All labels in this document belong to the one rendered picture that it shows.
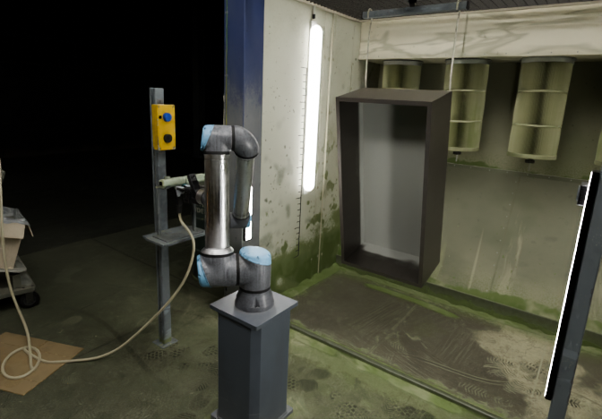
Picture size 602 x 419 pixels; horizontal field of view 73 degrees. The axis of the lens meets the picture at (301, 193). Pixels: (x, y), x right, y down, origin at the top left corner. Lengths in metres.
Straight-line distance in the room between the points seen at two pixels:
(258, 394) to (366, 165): 1.70
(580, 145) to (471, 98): 0.89
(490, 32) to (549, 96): 0.62
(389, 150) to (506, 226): 1.29
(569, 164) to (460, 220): 0.92
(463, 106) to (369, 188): 1.05
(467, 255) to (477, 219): 0.32
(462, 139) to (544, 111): 0.60
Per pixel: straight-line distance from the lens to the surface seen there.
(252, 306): 1.97
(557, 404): 1.87
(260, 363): 2.03
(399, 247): 3.16
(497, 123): 3.86
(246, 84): 2.70
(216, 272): 1.89
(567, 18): 3.42
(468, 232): 3.70
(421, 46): 3.63
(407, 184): 2.91
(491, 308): 3.56
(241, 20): 2.73
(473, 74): 3.56
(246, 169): 1.96
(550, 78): 3.42
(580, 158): 3.81
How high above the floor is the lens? 1.62
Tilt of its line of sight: 13 degrees down
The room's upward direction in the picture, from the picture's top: 3 degrees clockwise
